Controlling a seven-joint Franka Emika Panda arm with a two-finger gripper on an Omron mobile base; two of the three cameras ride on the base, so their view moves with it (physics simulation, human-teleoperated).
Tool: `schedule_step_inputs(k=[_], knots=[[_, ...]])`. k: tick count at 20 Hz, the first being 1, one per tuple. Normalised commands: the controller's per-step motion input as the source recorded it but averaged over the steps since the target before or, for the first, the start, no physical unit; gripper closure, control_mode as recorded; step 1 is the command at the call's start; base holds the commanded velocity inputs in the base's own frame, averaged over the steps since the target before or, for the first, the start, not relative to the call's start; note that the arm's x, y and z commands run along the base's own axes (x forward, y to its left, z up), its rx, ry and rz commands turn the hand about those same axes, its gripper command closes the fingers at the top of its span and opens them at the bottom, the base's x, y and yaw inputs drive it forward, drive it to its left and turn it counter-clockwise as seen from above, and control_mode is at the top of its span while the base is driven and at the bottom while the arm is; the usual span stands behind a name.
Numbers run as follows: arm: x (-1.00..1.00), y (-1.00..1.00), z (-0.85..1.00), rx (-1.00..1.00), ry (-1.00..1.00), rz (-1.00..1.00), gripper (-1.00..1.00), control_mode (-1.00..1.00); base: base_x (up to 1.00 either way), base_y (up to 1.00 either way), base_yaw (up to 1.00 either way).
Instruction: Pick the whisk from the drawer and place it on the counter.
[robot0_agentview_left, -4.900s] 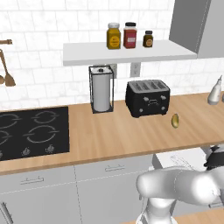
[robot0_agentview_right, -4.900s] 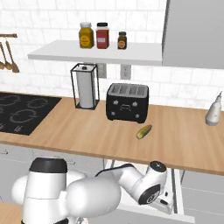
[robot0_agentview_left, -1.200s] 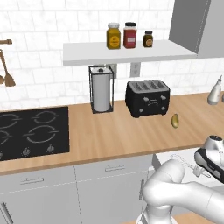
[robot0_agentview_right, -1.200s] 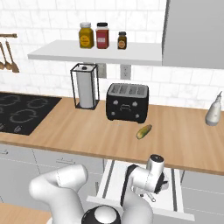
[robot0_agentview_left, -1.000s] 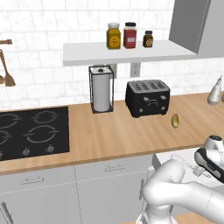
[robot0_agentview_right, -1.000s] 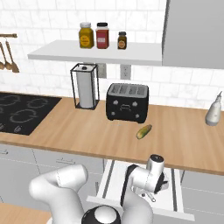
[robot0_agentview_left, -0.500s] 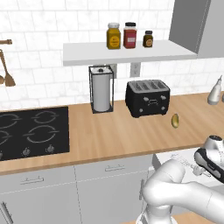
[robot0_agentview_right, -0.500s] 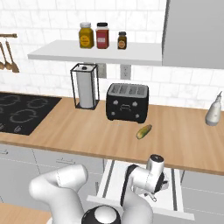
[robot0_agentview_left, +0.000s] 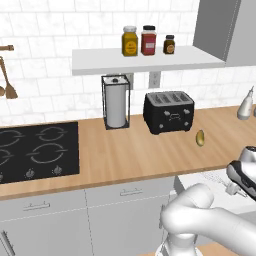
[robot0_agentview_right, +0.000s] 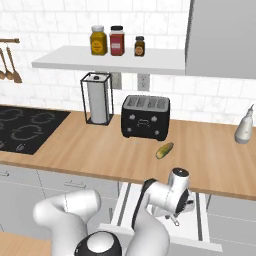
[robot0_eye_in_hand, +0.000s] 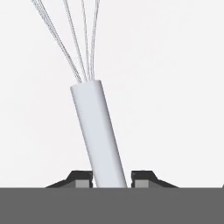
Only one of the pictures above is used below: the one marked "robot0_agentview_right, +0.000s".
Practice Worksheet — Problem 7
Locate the white wall shelf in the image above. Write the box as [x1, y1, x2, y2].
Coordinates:
[31, 45, 187, 77]

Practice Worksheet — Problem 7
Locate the white spray bottle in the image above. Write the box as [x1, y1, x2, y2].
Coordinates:
[234, 103, 255, 145]

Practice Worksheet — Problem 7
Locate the grey drawer front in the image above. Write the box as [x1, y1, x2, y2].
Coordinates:
[35, 169, 121, 202]
[0, 163, 43, 189]

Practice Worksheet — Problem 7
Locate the grey cupboard door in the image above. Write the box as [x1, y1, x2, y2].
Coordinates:
[0, 181, 47, 240]
[42, 187, 120, 235]

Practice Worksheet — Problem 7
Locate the yellow jar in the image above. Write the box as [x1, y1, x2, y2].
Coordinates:
[89, 24, 109, 57]

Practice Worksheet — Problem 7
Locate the white open drawer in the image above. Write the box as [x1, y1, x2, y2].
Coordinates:
[99, 181, 224, 254]

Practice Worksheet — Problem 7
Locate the red jar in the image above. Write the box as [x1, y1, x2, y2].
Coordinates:
[108, 25, 126, 57]

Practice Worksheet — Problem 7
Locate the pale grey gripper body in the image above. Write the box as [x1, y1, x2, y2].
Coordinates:
[181, 196, 197, 215]

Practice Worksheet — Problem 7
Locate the black hob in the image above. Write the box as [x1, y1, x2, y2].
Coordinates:
[0, 104, 72, 156]

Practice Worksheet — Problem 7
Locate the wooden hanging spoon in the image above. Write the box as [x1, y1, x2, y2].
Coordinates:
[0, 49, 15, 82]
[0, 48, 7, 81]
[6, 46, 24, 85]

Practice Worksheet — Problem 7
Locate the green yellow vegetable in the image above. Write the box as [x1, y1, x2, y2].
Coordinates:
[155, 141, 175, 160]

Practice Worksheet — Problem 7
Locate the grey wall cupboard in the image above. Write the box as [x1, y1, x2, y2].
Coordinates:
[185, 0, 256, 80]

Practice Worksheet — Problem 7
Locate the black toaster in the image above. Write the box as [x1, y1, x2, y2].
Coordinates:
[120, 94, 171, 142]

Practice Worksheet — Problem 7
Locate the black wire paper towel holder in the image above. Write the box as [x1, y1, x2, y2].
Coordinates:
[79, 71, 114, 127]

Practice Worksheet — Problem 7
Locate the white paper towel roll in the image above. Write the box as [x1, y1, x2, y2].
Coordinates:
[86, 75, 109, 125]

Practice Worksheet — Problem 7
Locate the white wall socket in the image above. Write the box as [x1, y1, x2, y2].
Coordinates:
[136, 72, 151, 92]
[111, 72, 123, 91]

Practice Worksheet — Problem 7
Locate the small brown jar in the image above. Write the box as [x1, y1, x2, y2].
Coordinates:
[133, 35, 146, 58]

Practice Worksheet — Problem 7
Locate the wooden utensil rail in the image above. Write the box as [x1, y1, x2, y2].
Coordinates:
[0, 37, 21, 45]

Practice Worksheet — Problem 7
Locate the grey base cupboard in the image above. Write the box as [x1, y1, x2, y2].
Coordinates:
[204, 193, 256, 256]

